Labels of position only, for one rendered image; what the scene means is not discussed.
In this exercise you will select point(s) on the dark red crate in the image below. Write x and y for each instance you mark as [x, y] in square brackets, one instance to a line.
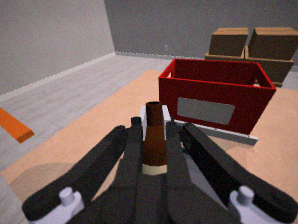
[230, 107]

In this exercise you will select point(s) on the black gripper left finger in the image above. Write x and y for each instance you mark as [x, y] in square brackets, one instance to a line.
[60, 200]

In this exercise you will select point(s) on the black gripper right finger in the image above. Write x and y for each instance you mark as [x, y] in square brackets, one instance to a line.
[249, 198]

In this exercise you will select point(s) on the brown glass bottle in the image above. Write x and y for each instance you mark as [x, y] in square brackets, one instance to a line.
[154, 146]

